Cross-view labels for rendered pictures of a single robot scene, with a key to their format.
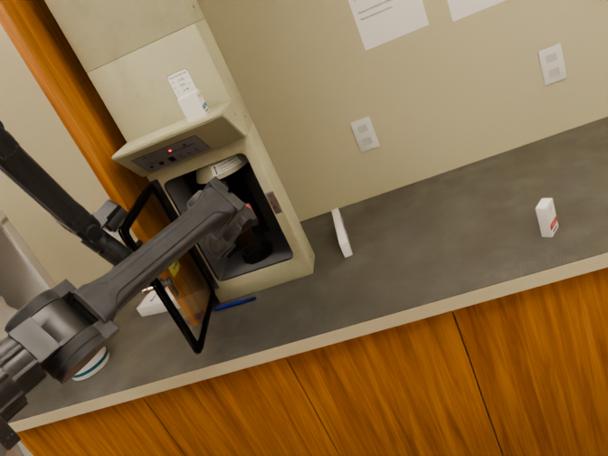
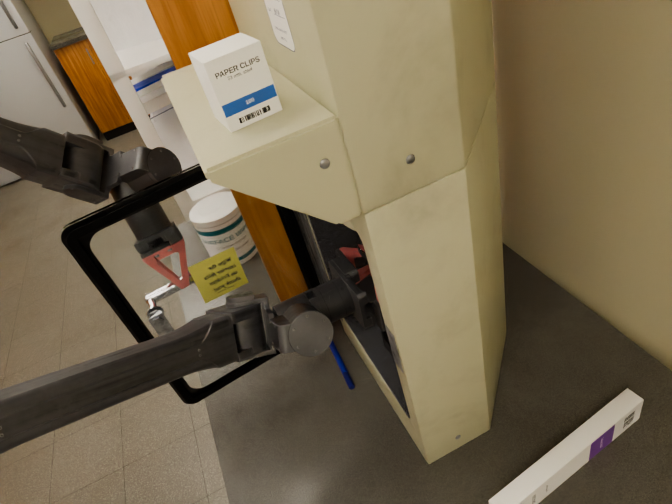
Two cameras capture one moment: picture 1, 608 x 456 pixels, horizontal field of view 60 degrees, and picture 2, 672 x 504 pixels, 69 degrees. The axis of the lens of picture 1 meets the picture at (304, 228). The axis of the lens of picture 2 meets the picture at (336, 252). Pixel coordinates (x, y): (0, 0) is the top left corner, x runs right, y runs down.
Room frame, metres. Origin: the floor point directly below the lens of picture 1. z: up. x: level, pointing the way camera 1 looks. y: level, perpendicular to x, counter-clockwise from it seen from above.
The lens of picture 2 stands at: (1.20, -0.28, 1.67)
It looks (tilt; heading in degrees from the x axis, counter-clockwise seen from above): 38 degrees down; 63
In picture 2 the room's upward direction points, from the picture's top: 18 degrees counter-clockwise
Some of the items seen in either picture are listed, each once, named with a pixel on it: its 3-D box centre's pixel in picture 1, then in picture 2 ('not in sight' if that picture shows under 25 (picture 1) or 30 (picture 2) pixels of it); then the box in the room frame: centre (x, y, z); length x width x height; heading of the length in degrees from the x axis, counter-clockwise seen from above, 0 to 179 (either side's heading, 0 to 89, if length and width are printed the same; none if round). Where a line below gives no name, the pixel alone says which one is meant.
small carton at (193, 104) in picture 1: (193, 105); (235, 81); (1.36, 0.12, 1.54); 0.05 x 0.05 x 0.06; 80
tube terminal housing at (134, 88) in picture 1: (218, 166); (409, 174); (1.56, 0.16, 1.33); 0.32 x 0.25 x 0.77; 75
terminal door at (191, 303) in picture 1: (173, 266); (221, 284); (1.31, 0.36, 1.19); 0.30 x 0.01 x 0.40; 171
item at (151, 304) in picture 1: (165, 297); not in sight; (1.65, 0.54, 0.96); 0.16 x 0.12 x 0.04; 67
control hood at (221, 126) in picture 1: (180, 145); (245, 134); (1.38, 0.20, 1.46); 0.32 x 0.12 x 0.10; 75
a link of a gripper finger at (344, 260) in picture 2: not in sight; (367, 269); (1.49, 0.21, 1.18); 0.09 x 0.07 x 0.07; 167
